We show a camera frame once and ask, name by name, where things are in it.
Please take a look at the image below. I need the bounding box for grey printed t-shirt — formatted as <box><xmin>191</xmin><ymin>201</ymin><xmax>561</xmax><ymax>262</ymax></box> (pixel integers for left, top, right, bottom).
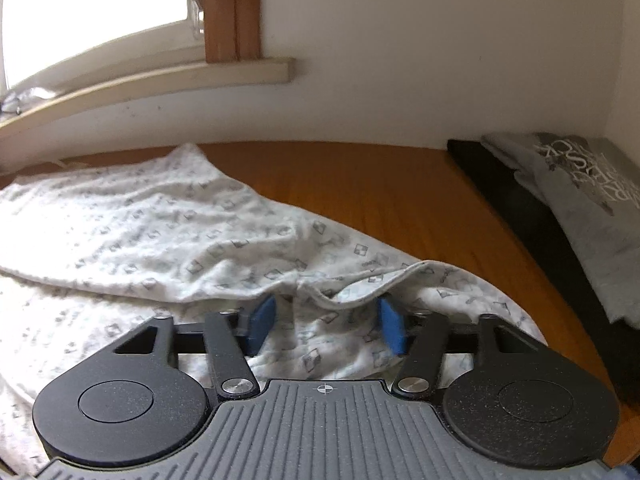
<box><xmin>479</xmin><ymin>131</ymin><xmax>640</xmax><ymax>332</ymax></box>

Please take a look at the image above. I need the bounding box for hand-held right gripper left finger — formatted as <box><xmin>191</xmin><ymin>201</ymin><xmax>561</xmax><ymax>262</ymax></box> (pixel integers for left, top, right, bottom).
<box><xmin>114</xmin><ymin>295</ymin><xmax>279</xmax><ymax>404</ymax></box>

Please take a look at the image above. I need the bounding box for grey patterned hooded robe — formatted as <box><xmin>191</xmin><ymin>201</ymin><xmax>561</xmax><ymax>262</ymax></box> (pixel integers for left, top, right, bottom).
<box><xmin>0</xmin><ymin>142</ymin><xmax>549</xmax><ymax>477</ymax></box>

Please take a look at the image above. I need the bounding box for window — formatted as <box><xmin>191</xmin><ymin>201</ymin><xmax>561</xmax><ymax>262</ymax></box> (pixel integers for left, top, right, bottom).
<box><xmin>0</xmin><ymin>0</ymin><xmax>207</xmax><ymax>92</ymax></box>

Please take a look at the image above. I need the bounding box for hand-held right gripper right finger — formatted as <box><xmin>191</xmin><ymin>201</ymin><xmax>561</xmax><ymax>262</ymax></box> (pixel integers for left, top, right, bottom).
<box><xmin>377</xmin><ymin>296</ymin><xmax>549</xmax><ymax>402</ymax></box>

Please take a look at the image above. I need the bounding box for black folded garment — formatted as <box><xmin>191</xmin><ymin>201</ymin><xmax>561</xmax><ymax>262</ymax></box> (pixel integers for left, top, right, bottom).
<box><xmin>446</xmin><ymin>138</ymin><xmax>640</xmax><ymax>403</ymax></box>

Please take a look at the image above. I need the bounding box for clear plastic bag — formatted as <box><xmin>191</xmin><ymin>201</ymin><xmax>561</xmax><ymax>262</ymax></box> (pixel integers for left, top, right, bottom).
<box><xmin>0</xmin><ymin>86</ymin><xmax>57</xmax><ymax>114</ymax></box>

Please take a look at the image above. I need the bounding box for wooden window frame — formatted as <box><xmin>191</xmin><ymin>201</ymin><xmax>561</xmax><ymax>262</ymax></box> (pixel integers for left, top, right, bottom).
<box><xmin>202</xmin><ymin>0</ymin><xmax>264</xmax><ymax>64</ymax></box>

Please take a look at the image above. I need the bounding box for window handle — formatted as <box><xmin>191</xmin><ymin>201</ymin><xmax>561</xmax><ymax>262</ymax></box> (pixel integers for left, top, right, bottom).
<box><xmin>191</xmin><ymin>0</ymin><xmax>207</xmax><ymax>39</ymax></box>

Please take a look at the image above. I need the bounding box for beige window sill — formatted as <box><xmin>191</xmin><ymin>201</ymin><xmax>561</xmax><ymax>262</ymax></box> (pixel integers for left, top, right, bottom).
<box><xmin>0</xmin><ymin>56</ymin><xmax>297</xmax><ymax>147</ymax></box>

